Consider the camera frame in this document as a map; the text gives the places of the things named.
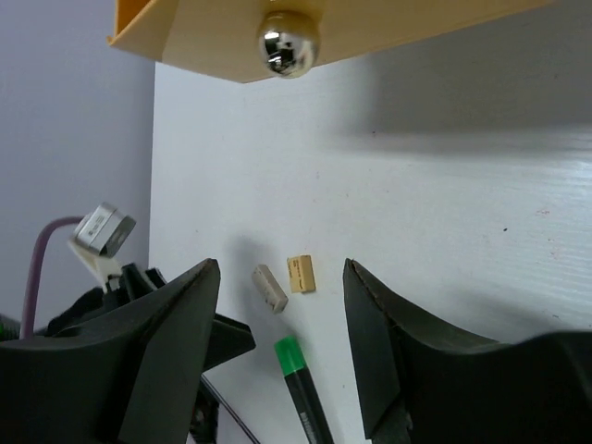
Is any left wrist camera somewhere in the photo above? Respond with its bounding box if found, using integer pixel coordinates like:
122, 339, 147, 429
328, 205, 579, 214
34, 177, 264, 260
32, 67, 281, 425
68, 203, 136, 290

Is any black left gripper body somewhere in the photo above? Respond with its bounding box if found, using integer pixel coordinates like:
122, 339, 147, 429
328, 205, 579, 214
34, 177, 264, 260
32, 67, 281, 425
45, 263, 257, 444

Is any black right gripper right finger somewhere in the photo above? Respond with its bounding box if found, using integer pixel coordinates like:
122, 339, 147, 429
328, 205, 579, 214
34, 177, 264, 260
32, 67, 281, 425
343, 260, 591, 443

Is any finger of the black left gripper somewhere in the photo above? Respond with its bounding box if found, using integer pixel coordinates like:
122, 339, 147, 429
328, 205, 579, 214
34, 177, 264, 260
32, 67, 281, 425
198, 314, 256, 374

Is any round cream drawer cabinet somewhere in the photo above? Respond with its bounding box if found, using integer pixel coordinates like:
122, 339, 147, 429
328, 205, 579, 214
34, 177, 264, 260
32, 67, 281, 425
107, 0, 543, 83

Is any grey eraser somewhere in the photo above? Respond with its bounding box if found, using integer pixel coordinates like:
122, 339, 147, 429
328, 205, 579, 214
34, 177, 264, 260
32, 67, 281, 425
252, 265, 289, 315

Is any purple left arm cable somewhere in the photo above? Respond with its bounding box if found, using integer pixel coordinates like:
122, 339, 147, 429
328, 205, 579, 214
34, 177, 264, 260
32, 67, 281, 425
20, 216, 84, 341

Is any tan eraser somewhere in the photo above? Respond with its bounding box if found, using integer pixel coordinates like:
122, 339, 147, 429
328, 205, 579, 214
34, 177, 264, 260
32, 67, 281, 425
287, 254, 316, 293

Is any green highlighter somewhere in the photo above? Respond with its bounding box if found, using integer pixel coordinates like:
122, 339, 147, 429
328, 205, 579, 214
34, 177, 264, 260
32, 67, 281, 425
274, 336, 334, 444

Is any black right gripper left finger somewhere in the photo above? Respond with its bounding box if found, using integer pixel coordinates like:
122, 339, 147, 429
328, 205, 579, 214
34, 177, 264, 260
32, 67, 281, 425
1, 259, 220, 443

